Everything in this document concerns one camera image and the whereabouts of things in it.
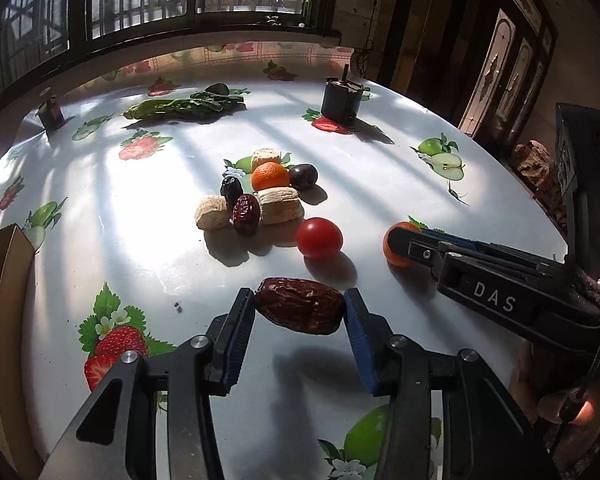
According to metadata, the dark brown date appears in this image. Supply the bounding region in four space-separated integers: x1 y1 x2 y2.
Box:
220 175 244 210

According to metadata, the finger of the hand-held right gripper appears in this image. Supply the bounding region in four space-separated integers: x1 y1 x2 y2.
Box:
420 229 567 274
389 226 600 347

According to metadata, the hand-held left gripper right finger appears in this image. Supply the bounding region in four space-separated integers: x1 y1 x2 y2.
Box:
343 288 561 480

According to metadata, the dark purple plum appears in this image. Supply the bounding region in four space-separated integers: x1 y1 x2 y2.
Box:
288 163 320 191

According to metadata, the stained glass wooden door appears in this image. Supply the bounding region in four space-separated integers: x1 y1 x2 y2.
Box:
457 0 560 137

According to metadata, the green leafy vegetable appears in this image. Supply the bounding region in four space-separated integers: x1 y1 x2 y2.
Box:
123 83 249 121

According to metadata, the orange tangerine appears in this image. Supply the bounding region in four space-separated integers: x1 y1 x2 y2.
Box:
251 161 291 194
383 221 424 268

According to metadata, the pile of firewood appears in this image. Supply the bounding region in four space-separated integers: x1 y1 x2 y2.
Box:
511 139 570 233

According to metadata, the red tomato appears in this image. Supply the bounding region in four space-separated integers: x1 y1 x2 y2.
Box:
296 217 344 260

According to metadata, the person's right hand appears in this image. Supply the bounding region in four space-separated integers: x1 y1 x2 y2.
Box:
509 339 600 428

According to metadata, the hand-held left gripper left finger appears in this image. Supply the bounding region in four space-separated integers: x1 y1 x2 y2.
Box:
40 287 257 480

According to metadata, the fruit print tablecloth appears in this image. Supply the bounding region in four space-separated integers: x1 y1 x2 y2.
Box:
0 40 569 480

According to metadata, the large wrinkled red date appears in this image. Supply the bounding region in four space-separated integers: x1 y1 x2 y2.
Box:
254 277 346 335

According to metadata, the cardboard box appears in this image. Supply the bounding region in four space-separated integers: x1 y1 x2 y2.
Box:
0 223 35 361

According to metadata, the small red date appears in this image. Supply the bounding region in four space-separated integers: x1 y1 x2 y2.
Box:
232 193 261 236

